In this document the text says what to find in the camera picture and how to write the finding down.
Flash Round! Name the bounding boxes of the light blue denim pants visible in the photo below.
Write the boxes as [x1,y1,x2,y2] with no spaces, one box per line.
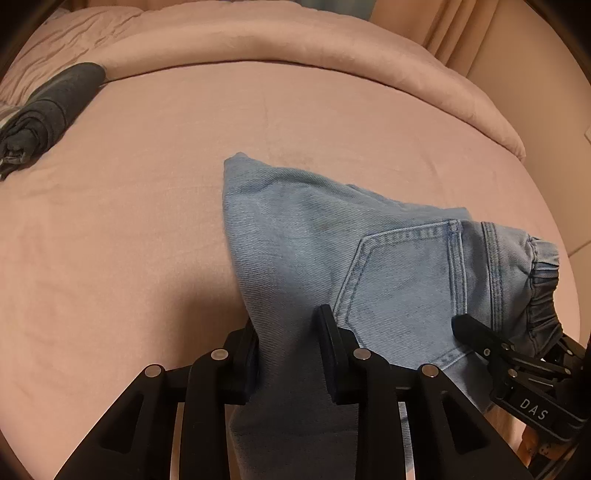
[223,152,561,480]

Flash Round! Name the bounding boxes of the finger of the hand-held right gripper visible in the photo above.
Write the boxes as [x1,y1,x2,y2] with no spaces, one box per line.
[454,314,516,370]
[549,333,585,365]

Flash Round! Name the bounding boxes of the beige curtain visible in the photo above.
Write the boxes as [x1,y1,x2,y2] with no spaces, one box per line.
[369,0,502,79]

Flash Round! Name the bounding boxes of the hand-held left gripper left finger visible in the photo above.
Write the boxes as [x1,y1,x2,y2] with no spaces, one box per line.
[53,323,260,480]

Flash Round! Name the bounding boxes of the dark grey folded cloth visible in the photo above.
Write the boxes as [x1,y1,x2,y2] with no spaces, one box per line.
[0,62,109,180]

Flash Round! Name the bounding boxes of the wrinkled pink bedspread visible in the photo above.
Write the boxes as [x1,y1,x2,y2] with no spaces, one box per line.
[0,7,141,104]

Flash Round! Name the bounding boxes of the pink duvet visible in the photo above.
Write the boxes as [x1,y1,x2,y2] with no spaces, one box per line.
[69,0,527,160]

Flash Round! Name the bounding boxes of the pink bed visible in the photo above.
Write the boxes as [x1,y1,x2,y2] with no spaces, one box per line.
[0,60,583,480]

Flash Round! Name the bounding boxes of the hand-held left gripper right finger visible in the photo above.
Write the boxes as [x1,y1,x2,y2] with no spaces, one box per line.
[316,305,536,480]

